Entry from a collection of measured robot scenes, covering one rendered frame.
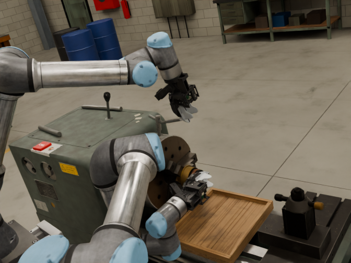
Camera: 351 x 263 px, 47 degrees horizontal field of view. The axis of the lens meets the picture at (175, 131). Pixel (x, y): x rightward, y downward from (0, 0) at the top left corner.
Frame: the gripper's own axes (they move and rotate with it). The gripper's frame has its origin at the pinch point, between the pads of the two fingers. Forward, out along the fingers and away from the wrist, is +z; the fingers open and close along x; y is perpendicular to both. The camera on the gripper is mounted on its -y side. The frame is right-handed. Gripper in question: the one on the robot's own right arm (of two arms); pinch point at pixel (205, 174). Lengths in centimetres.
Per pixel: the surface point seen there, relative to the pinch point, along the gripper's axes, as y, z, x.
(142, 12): -625, 635, -43
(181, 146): -15.1, 6.4, 7.0
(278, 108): -114, 289, -109
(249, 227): 19.0, -3.4, -17.8
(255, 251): 24.6, -10.5, -21.7
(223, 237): 11.2, -10.3, -19.8
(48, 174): -62, -30, 6
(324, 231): 49, -8, -6
